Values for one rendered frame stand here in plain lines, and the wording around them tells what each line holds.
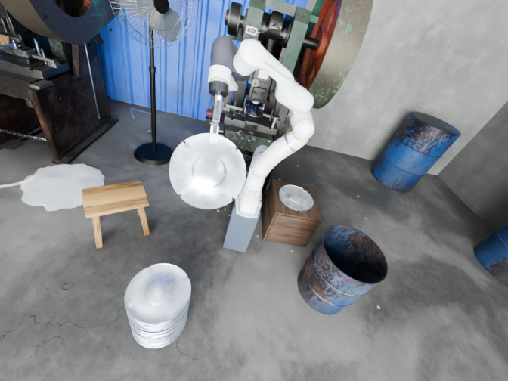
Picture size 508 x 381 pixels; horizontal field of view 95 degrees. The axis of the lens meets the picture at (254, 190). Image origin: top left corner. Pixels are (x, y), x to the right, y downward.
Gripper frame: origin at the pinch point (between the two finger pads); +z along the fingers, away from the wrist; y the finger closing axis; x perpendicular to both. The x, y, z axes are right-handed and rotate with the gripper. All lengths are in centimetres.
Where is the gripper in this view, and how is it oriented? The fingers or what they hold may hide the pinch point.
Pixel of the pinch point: (214, 134)
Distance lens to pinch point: 93.5
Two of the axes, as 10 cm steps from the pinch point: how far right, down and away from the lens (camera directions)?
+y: 2.7, -0.4, -9.6
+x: 9.6, 1.0, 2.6
